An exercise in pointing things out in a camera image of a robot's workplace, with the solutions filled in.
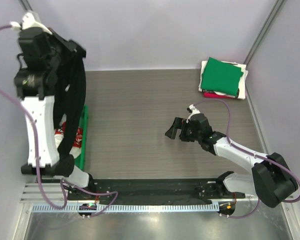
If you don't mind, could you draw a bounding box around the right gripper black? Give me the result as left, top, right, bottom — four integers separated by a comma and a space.
165, 116, 202, 142

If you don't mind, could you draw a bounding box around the black t shirt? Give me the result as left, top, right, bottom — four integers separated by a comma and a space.
53, 55, 86, 156

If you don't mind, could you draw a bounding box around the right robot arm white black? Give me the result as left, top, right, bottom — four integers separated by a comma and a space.
165, 113, 299, 208

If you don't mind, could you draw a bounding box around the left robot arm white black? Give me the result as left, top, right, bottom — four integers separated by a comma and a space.
12, 11, 97, 200

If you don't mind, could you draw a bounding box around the folded pink t shirt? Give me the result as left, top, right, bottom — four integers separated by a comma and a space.
203, 92, 233, 99

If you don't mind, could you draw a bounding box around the folded green t shirt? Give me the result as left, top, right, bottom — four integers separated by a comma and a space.
200, 57, 244, 96

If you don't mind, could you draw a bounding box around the folded white t shirt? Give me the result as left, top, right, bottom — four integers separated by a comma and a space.
198, 60, 249, 100

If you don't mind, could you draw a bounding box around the red white patterned t shirt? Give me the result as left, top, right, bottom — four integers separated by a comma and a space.
54, 121, 83, 149

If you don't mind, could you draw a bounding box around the green plastic bin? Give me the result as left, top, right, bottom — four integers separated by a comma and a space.
74, 105, 89, 171

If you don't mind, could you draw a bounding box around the white t shirt in bin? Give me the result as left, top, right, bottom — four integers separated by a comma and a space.
54, 133, 82, 159

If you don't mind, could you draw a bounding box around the left aluminium corner post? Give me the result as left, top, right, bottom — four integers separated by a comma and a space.
17, 0, 33, 12

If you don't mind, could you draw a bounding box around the aluminium corner post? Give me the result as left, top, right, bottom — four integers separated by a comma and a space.
243, 0, 286, 66
17, 0, 33, 12

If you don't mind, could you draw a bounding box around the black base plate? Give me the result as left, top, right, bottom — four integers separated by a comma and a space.
66, 177, 246, 206

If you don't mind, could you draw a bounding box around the slotted cable duct strip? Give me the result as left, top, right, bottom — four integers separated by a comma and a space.
32, 202, 219, 213

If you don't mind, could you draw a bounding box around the aluminium rail frame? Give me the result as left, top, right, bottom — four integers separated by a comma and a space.
20, 183, 65, 204

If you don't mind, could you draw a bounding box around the right aluminium corner post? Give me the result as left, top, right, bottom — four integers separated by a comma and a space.
243, 0, 286, 66

